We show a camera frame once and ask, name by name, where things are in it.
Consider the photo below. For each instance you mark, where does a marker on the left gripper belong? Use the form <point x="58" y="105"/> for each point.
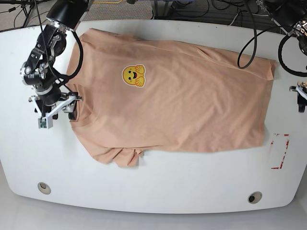
<point x="301" y="89"/>

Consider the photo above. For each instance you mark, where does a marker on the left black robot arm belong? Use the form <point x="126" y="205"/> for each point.
<point x="291" y="15"/>

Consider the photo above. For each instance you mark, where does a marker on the table cable grommet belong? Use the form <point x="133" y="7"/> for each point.
<point x="255" y="197"/>
<point x="44" y="188"/>

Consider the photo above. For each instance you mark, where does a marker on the right table cable grommet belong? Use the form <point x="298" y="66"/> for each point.
<point x="255" y="197"/>

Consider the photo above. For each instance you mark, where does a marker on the black tripod stand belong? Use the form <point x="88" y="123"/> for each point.
<point x="17" y="14"/>

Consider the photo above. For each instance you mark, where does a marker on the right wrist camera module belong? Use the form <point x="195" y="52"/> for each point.
<point x="45" y="122"/>

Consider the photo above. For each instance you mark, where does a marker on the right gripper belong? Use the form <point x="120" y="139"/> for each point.
<point x="45" y="104"/>

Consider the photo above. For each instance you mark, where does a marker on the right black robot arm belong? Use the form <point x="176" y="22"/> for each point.
<point x="38" y="70"/>

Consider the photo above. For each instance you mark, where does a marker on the red tape rectangle marking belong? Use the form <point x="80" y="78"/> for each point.
<point x="278" y="150"/>

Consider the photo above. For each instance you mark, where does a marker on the left table cable grommet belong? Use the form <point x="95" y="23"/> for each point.
<point x="44" y="188"/>

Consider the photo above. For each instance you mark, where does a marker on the peach orange t-shirt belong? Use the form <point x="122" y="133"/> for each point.
<point x="166" y="95"/>

